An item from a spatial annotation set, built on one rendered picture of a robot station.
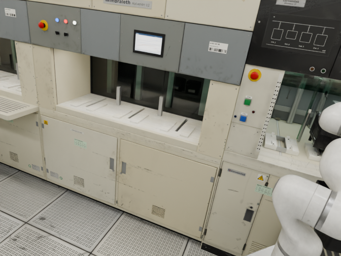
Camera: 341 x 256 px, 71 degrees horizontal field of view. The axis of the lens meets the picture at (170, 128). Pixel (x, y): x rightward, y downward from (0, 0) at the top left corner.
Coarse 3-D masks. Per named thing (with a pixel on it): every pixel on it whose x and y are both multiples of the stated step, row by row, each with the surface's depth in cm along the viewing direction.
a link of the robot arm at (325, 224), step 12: (336, 144) 80; (324, 156) 79; (336, 156) 76; (324, 168) 77; (336, 168) 73; (324, 180) 78; (336, 180) 72; (336, 192) 69; (336, 204) 64; (324, 216) 64; (336, 216) 63; (324, 228) 65; (336, 228) 63
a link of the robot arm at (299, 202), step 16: (288, 176) 73; (272, 192) 75; (288, 192) 70; (304, 192) 68; (320, 192) 67; (288, 208) 70; (304, 208) 67; (320, 208) 65; (288, 224) 72; (304, 224) 76; (288, 240) 73; (304, 240) 71; (320, 240) 74
